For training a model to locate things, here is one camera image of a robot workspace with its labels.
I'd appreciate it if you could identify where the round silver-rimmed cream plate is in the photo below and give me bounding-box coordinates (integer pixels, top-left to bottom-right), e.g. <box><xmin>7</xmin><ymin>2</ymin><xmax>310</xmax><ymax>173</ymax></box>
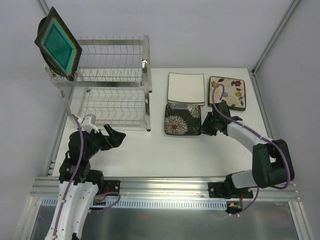
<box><xmin>37</xmin><ymin>17</ymin><xmax>66</xmax><ymax>77</ymax></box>

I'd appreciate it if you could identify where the purple cable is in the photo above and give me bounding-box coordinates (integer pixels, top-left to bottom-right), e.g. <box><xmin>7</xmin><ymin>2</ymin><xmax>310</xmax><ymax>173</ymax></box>
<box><xmin>211</xmin><ymin>83</ymin><xmax>295</xmax><ymax>217</ymax></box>
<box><xmin>49</xmin><ymin>113</ymin><xmax>122</xmax><ymax>240</ymax></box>

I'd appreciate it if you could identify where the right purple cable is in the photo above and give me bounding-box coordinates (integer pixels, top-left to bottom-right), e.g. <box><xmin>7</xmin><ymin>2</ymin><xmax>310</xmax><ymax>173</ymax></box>
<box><xmin>211</xmin><ymin>83</ymin><xmax>295</xmax><ymax>217</ymax></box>

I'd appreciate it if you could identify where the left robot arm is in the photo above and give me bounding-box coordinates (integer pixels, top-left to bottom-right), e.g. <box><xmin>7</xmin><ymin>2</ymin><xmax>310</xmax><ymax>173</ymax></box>
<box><xmin>45</xmin><ymin>124</ymin><xmax>126</xmax><ymax>240</ymax></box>

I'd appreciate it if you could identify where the black chrysanthemum square plate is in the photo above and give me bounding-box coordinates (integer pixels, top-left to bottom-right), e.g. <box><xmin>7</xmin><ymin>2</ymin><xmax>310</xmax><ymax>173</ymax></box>
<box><xmin>164</xmin><ymin>103</ymin><xmax>202</xmax><ymax>136</ymax></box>

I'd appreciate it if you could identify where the dark square teal-centre plate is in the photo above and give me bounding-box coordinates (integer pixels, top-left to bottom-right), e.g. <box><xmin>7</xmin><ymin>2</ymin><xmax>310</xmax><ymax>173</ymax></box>
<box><xmin>34</xmin><ymin>7</ymin><xmax>82</xmax><ymax>82</ymax></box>

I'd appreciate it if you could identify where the cream floral square plate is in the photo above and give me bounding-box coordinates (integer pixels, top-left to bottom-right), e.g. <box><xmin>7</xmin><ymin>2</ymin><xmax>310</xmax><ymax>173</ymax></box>
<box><xmin>208</xmin><ymin>76</ymin><xmax>246</xmax><ymax>111</ymax></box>

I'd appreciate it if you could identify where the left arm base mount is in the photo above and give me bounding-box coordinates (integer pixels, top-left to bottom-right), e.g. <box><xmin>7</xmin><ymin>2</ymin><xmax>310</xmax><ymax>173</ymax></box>
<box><xmin>102</xmin><ymin>179</ymin><xmax>121</xmax><ymax>197</ymax></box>

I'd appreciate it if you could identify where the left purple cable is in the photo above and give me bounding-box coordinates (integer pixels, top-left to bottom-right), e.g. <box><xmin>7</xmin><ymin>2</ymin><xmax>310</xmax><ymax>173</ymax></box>
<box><xmin>49</xmin><ymin>113</ymin><xmax>122</xmax><ymax>240</ymax></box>

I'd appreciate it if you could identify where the white slotted cable duct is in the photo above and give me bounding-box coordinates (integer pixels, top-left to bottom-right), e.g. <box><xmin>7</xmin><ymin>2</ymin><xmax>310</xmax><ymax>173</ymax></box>
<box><xmin>40</xmin><ymin>197</ymin><xmax>228</xmax><ymax>211</ymax></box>

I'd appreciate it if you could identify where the stainless steel dish rack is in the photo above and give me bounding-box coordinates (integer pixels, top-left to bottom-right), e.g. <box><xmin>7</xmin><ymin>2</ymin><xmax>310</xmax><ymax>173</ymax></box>
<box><xmin>44</xmin><ymin>35</ymin><xmax>153</xmax><ymax>132</ymax></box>

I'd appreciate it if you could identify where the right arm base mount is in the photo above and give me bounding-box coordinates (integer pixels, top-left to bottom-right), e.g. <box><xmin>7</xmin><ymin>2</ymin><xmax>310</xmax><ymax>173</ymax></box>
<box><xmin>207</xmin><ymin>182</ymin><xmax>254</xmax><ymax>200</ymax></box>

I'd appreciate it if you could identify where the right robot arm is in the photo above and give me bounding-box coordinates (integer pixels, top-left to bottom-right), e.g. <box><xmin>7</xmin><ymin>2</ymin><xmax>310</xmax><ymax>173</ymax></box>
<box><xmin>201</xmin><ymin>102</ymin><xmax>295</xmax><ymax>199</ymax></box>

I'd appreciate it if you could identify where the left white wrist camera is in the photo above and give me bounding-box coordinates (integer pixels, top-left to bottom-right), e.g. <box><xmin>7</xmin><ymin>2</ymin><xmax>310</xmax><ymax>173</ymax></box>
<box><xmin>77</xmin><ymin>114</ymin><xmax>99</xmax><ymax>134</ymax></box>

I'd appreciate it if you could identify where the aluminium frame rail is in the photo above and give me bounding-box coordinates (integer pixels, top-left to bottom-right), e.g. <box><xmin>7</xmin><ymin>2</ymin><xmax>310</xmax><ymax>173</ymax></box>
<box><xmin>29</xmin><ymin>174</ymin><xmax>301</xmax><ymax>202</ymax></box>

